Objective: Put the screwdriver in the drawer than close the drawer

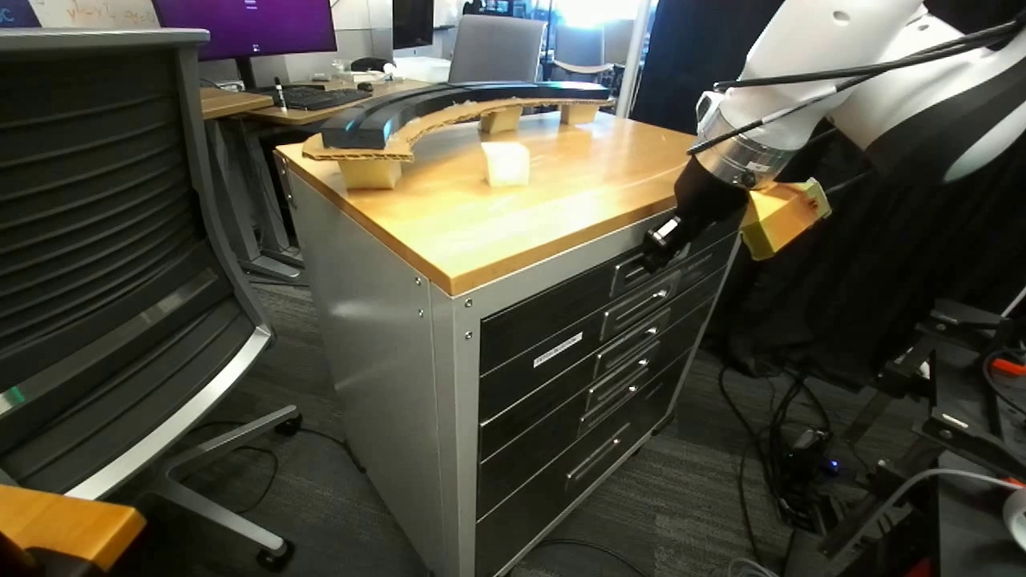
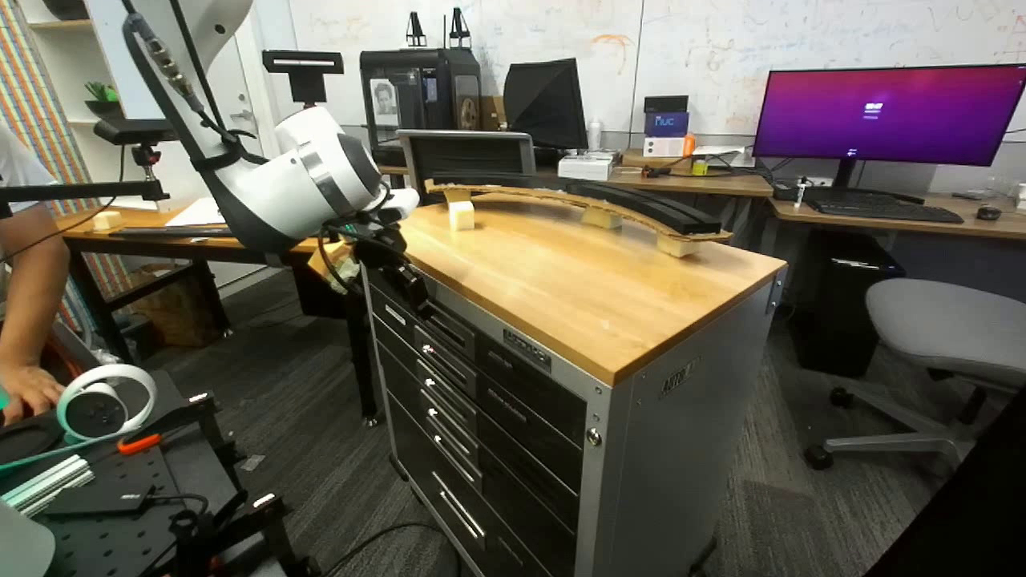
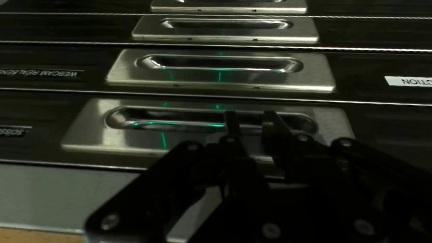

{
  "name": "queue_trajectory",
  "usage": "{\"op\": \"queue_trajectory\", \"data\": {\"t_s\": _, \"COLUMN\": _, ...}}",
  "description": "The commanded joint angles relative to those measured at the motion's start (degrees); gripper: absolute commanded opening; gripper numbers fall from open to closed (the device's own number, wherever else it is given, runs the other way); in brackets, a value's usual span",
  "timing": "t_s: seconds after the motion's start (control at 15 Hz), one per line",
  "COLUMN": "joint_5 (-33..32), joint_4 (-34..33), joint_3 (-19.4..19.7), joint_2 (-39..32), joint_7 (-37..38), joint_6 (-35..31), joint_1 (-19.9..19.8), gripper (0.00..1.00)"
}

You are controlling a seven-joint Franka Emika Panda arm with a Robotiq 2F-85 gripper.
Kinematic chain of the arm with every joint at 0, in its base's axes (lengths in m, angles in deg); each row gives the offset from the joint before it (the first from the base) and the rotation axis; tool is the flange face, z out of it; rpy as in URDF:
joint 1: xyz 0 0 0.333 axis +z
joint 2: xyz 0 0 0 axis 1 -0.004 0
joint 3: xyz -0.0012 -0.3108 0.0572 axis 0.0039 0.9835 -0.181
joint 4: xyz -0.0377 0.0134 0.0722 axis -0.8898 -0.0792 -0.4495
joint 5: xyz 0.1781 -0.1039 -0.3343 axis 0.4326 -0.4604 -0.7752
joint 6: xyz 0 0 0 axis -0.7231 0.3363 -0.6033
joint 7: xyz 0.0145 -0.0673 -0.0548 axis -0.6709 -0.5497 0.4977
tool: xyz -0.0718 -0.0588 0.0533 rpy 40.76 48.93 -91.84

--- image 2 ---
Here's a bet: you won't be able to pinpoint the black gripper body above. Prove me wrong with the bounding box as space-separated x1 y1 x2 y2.
342 215 414 279

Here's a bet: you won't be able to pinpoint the wide grey tool drawer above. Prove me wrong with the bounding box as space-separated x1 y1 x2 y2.
367 267 591 452

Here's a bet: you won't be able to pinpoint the person forearm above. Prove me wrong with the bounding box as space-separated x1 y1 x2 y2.
0 203 74 379

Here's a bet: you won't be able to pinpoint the person hand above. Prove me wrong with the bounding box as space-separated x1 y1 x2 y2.
0 358 67 428

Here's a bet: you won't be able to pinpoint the small wooden block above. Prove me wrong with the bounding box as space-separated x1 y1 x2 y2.
447 194 482 235

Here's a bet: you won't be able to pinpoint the grey framed mesh office chair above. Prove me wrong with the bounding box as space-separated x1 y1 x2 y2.
397 125 538 203

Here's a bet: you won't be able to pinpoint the black equipment box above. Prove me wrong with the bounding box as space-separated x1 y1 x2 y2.
357 44 486 165

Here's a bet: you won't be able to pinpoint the flat white box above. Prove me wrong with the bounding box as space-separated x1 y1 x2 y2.
554 149 619 187

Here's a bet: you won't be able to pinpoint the black computer monitor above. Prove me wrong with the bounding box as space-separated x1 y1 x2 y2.
501 54 593 153

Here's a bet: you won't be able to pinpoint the wooden desk black legs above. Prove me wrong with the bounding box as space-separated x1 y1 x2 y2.
59 203 363 366

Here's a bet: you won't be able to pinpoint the curved black wooden track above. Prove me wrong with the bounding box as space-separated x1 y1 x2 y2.
423 172 734 262

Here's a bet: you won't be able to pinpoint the white tape roll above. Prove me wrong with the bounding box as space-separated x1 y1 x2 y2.
55 363 160 441

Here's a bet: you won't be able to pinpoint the grey tool cabinet wood top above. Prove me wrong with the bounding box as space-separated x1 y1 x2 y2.
363 194 791 577

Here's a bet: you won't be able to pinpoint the small blue box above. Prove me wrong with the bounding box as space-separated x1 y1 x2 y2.
640 93 693 159

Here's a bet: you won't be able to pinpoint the small green plant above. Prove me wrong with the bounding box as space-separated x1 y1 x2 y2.
80 80 122 110

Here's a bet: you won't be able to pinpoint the black breadboard table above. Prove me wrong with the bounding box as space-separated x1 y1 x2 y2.
0 366 313 577

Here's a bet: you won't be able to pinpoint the wooden computer desk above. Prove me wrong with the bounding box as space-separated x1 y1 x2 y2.
595 158 1026 248

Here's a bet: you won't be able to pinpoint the white shelf unit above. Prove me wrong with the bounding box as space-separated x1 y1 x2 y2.
13 0 140 153

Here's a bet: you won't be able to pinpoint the white shirt sleeve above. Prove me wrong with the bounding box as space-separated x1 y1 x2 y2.
0 116 51 217

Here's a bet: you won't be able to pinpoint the silver aluminium extrusion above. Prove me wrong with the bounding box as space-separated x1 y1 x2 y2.
0 452 101 521

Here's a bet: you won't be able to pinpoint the black PC tower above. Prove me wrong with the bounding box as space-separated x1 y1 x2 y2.
786 226 891 379

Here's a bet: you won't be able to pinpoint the pale round object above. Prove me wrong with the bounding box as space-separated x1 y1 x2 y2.
0 501 59 577

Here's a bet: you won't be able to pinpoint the black keyboard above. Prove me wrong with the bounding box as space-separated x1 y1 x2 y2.
798 187 968 226

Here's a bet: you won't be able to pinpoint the monitor with purple screen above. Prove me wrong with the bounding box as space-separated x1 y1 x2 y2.
749 61 1026 194

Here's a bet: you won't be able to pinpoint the grey fabric office chair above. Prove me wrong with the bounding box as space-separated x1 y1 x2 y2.
801 272 1026 475

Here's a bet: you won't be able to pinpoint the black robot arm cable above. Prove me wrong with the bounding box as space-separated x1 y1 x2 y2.
120 11 323 258

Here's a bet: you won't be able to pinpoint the black stereo camera on stand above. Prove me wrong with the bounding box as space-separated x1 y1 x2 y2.
259 48 347 110

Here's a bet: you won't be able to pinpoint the black floor cable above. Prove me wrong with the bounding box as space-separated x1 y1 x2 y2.
319 516 476 577

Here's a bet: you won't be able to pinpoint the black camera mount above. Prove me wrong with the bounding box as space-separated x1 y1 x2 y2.
89 113 180 172

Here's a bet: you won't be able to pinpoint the orange handled tool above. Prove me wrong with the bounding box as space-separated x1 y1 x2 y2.
111 428 168 457

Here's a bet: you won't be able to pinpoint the black horizontal mount bar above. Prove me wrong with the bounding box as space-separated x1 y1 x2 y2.
0 177 174 206

